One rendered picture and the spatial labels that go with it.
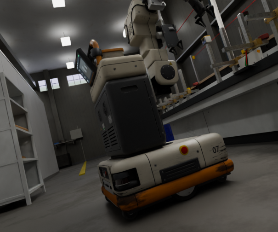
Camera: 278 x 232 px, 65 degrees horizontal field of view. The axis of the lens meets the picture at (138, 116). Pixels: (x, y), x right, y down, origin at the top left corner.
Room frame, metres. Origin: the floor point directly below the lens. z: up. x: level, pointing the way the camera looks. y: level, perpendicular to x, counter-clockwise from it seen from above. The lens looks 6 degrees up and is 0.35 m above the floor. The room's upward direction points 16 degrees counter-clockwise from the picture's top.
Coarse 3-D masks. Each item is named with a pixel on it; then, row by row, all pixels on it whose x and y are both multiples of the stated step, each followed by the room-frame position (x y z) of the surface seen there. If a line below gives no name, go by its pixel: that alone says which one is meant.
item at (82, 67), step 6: (78, 48) 1.18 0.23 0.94; (96, 48) 1.17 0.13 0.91; (78, 54) 1.20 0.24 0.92; (84, 54) 1.19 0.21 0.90; (90, 54) 1.18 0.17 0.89; (96, 54) 1.16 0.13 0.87; (78, 60) 1.27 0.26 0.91; (84, 60) 1.20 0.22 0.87; (90, 60) 1.20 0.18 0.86; (78, 66) 1.35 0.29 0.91; (84, 66) 1.26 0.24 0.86; (90, 66) 1.20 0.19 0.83; (84, 72) 1.34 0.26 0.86; (90, 72) 1.25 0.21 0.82; (84, 78) 1.42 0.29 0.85; (90, 78) 1.33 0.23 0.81; (90, 84) 1.41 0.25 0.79
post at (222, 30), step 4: (220, 28) 1.99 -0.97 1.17; (220, 32) 2.00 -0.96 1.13; (224, 32) 1.98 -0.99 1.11; (224, 36) 1.98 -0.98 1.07; (224, 40) 1.98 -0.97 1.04; (224, 44) 2.00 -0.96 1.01; (228, 44) 1.98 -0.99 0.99; (228, 52) 1.99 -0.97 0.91; (232, 52) 1.98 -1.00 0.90; (228, 56) 2.00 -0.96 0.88; (232, 56) 1.98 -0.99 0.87; (232, 68) 2.00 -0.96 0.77; (236, 68) 1.98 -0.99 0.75
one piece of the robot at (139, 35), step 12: (132, 12) 1.36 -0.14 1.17; (144, 12) 1.34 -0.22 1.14; (156, 12) 1.37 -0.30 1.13; (132, 24) 1.38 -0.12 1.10; (144, 24) 1.39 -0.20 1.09; (132, 36) 1.42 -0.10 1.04; (144, 36) 1.40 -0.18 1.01; (144, 48) 1.42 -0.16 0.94; (156, 48) 1.42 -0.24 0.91; (144, 60) 1.49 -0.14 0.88; (156, 60) 1.36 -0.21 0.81; (168, 60) 1.39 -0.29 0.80; (156, 72) 1.36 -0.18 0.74; (168, 72) 1.38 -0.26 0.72; (168, 84) 1.40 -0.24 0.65
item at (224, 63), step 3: (231, 60) 1.93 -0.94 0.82; (216, 63) 1.89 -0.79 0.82; (219, 63) 1.89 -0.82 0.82; (222, 63) 1.90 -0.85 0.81; (225, 63) 1.91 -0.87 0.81; (228, 63) 1.92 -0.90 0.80; (231, 63) 1.93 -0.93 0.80; (210, 66) 1.90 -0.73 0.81; (213, 66) 1.88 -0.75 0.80; (216, 66) 1.88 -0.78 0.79; (219, 66) 1.91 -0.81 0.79
